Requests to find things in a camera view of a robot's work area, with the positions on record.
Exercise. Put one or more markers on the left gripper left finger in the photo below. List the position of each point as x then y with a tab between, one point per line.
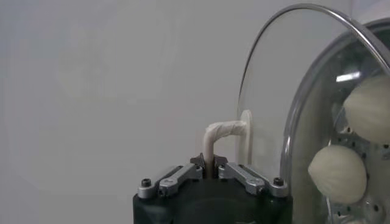
179	176

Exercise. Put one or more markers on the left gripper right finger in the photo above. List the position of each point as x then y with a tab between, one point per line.
243	176

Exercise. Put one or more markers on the white steamed baozi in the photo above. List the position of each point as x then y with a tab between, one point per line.
336	175
371	109

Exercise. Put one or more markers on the steel steamer basket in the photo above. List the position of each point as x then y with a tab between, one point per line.
320	100

